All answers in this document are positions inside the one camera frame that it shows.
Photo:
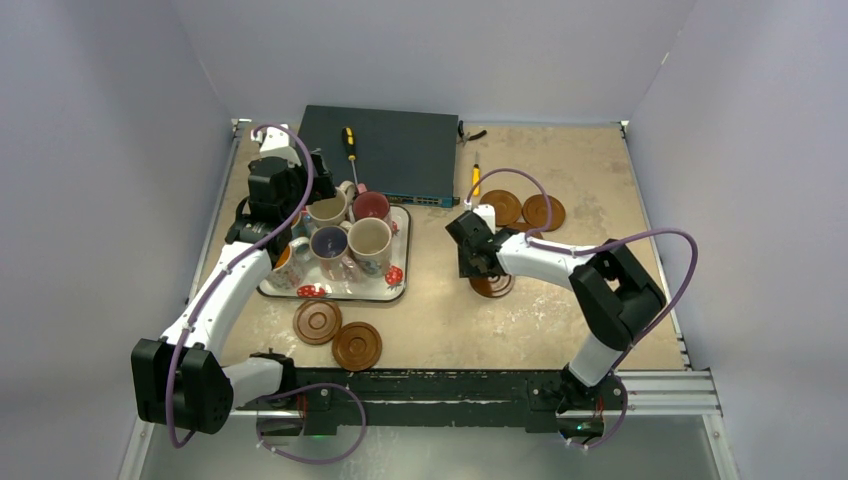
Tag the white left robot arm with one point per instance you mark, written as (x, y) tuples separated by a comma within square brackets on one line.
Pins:
[(177, 378)]

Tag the wooden coaster front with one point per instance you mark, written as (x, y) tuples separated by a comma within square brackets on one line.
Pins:
[(357, 346)]

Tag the cream floral mug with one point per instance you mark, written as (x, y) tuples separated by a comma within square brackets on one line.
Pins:
[(370, 242)]

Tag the black handled pliers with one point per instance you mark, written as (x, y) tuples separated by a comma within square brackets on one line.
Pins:
[(464, 137)]

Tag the black yellow long screwdriver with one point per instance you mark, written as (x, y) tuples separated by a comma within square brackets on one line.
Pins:
[(349, 144)]

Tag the wooden coaster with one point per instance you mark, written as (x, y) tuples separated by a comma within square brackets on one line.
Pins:
[(525, 227), (494, 286), (357, 346), (506, 205), (316, 322), (536, 212)]

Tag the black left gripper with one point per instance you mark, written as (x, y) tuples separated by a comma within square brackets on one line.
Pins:
[(321, 186)]

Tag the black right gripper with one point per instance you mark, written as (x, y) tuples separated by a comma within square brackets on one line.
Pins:
[(475, 258)]

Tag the small yellow screwdriver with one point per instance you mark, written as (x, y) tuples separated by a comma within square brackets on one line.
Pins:
[(476, 175)]

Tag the white strawberry tray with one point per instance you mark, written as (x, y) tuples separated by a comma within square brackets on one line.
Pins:
[(308, 282)]

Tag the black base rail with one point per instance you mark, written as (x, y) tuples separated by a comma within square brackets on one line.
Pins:
[(538, 401)]

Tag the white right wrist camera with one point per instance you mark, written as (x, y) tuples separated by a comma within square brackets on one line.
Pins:
[(487, 213)]

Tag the purple interior mug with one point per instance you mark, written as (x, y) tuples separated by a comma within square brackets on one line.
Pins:
[(330, 247)]

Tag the pink mug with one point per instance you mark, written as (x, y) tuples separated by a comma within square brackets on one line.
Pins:
[(371, 204)]

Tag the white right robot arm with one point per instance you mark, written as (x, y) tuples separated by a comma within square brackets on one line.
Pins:
[(617, 297)]

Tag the orange interior mug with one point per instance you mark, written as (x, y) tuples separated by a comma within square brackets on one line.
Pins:
[(290, 270)]

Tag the dark network switch box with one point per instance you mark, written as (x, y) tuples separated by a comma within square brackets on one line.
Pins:
[(408, 156)]

